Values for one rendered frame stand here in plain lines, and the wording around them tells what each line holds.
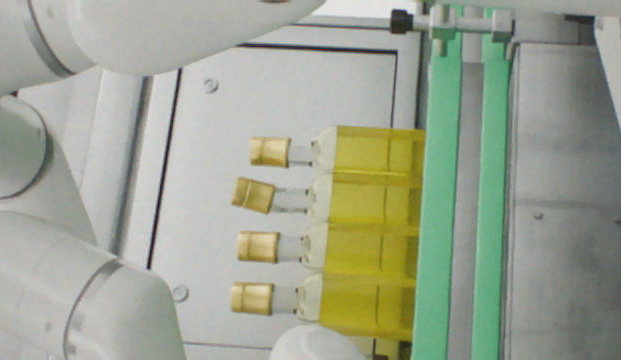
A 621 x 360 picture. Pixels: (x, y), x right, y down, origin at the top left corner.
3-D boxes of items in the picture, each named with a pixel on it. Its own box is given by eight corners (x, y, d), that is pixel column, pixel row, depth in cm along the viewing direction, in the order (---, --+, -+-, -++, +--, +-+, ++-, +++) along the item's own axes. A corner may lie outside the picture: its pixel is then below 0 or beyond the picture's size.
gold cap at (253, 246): (281, 238, 137) (242, 236, 138) (279, 227, 134) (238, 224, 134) (278, 269, 136) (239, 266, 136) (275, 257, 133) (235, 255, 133)
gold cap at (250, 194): (270, 192, 140) (233, 183, 140) (277, 179, 137) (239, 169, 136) (265, 220, 138) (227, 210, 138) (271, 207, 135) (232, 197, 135)
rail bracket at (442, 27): (504, 67, 138) (391, 61, 139) (516, -19, 123) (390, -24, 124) (503, 91, 137) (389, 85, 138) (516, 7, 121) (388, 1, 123)
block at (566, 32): (570, 61, 136) (505, 58, 136) (581, 14, 127) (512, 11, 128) (569, 90, 134) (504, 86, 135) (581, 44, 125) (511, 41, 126)
